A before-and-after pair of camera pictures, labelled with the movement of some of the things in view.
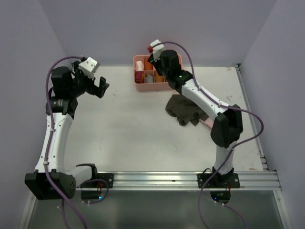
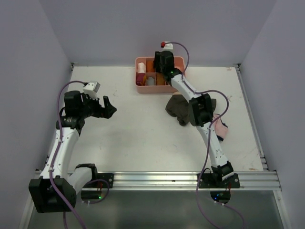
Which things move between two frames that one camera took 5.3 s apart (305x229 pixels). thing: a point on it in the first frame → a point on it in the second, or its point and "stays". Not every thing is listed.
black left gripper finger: x=99 y=91 → x=108 y=110
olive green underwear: x=179 y=106 stays
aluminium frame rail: x=163 y=181 stays
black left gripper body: x=83 y=82 → x=91 y=106
